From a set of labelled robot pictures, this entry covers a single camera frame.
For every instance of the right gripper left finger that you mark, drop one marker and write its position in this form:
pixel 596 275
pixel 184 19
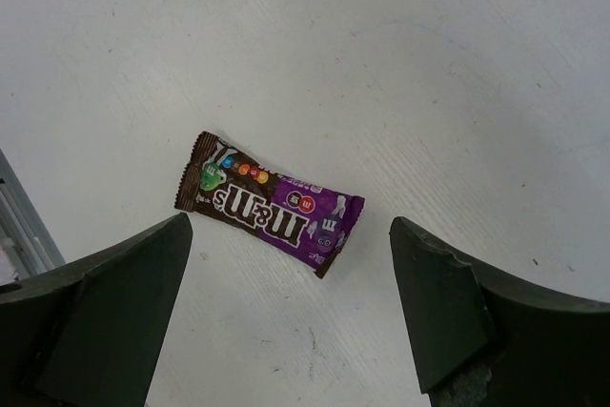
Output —
pixel 89 333

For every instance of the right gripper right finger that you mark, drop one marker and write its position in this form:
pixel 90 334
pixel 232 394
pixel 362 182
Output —
pixel 482 337

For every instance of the brown purple M&M's packet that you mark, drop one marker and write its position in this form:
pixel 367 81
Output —
pixel 308 222

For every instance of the aluminium front rail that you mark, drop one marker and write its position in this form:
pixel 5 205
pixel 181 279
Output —
pixel 27 248

